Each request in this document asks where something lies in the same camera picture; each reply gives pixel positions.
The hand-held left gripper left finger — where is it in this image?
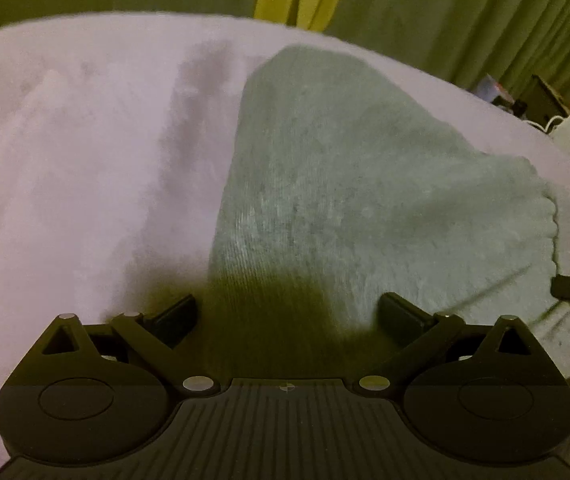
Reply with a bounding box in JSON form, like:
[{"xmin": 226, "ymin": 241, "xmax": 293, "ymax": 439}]
[{"xmin": 39, "ymin": 294, "xmax": 222, "ymax": 395}]

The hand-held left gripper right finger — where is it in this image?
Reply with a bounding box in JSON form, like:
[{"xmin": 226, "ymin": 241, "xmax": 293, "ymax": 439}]
[{"xmin": 356, "ymin": 292, "xmax": 536, "ymax": 394}]

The light green towel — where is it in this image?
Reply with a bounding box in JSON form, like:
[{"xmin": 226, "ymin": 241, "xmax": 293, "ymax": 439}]
[{"xmin": 200, "ymin": 45, "xmax": 570, "ymax": 381}]

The purple fleece blanket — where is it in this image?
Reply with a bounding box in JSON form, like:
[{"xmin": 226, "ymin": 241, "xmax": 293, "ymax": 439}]
[{"xmin": 0, "ymin": 12, "xmax": 570, "ymax": 480}]

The dark box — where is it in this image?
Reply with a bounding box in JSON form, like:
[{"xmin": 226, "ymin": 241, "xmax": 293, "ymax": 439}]
[{"xmin": 530, "ymin": 74, "xmax": 568, "ymax": 123}]

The green curtain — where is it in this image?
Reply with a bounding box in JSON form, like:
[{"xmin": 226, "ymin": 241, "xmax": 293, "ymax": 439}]
[{"xmin": 0, "ymin": 0, "xmax": 570, "ymax": 106}]

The white cable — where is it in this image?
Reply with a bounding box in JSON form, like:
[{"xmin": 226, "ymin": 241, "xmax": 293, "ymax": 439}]
[{"xmin": 521, "ymin": 116, "xmax": 566, "ymax": 135}]

